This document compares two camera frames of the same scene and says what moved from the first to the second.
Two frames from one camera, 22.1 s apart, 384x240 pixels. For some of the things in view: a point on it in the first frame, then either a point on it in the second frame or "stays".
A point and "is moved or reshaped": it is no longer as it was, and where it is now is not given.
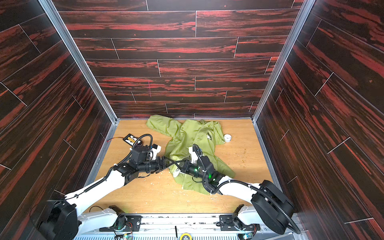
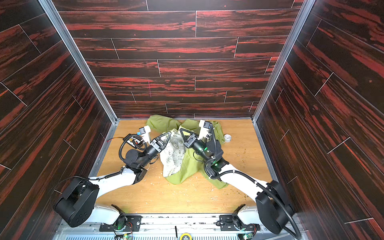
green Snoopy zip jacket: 206,135 is moved or reshaped
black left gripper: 161,164 → 156,145
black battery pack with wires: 130,139 stays
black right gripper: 183,166 → 189,142
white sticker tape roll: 227,138 stays
